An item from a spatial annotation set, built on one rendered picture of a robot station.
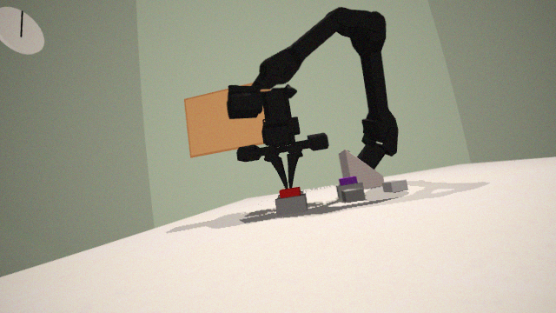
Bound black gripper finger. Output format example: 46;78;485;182
264;156;288;189
287;152;303;188

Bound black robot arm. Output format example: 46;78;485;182
226;7;399;170

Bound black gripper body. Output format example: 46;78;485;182
236;112;329;162

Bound red button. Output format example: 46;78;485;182
275;187;308;216

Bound purple button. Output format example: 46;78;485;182
336;176;364;200

